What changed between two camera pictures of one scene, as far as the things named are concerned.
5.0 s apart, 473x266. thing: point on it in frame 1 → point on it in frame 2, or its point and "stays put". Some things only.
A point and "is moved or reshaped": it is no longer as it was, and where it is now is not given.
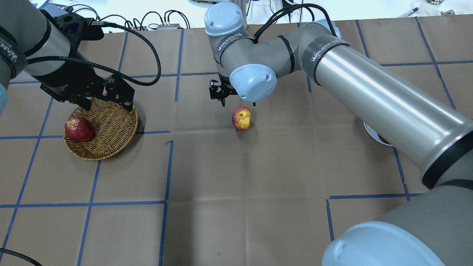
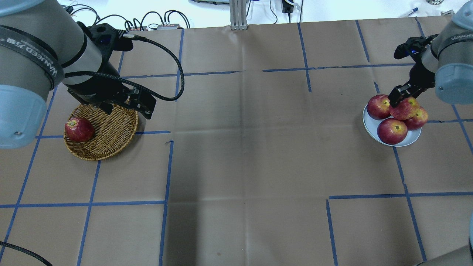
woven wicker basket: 115,128 stays put
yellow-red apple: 241,118 is moved or reshaped
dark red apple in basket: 78,130 stays put
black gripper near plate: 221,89 → 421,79
